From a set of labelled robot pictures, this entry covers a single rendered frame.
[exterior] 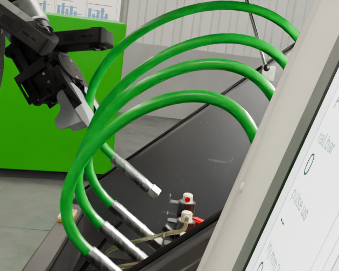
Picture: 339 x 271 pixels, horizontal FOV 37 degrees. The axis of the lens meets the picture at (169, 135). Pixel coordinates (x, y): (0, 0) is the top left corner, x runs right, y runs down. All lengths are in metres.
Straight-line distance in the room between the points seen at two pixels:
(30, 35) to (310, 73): 0.42
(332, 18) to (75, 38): 0.53
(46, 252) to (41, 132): 3.19
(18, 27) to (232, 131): 0.59
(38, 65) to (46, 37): 0.17
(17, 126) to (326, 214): 3.96
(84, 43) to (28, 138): 3.35
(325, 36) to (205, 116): 0.79
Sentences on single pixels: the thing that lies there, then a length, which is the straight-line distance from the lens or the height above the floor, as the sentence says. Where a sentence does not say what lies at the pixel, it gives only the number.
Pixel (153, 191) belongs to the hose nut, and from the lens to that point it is 0.83.
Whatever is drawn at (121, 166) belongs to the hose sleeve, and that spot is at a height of 1.15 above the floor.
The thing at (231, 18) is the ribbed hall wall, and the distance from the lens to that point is 7.36.
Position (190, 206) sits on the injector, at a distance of 0.83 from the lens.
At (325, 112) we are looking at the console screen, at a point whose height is 1.35.
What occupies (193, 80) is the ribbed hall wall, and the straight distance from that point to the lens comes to 7.30.
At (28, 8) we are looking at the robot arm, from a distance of 0.88.
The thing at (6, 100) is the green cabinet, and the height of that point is 0.62.
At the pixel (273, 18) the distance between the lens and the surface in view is 0.79.
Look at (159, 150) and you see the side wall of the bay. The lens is 1.14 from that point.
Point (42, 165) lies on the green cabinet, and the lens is 4.20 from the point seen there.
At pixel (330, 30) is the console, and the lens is 0.35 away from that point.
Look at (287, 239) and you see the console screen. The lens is 0.25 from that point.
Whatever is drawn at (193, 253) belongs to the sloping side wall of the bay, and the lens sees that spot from 0.49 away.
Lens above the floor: 1.39
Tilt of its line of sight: 13 degrees down
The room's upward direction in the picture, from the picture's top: 7 degrees clockwise
